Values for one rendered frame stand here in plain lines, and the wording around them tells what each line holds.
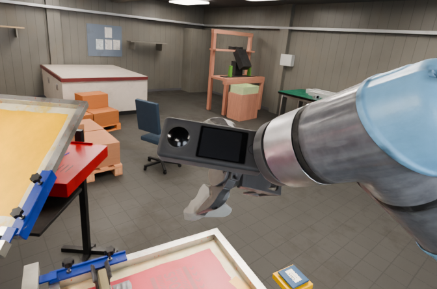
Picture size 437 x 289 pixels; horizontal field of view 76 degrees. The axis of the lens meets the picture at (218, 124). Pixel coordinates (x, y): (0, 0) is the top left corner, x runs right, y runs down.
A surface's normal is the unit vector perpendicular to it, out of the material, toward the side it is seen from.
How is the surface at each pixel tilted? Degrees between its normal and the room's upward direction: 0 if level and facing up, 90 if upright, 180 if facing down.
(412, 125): 92
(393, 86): 55
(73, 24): 90
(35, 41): 90
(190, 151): 51
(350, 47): 90
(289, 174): 122
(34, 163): 32
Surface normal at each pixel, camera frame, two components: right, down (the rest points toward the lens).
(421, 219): -0.44, 0.68
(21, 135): 0.07, -0.65
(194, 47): 0.64, 0.28
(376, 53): -0.76, 0.13
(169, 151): 0.04, -0.37
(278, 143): -0.85, -0.09
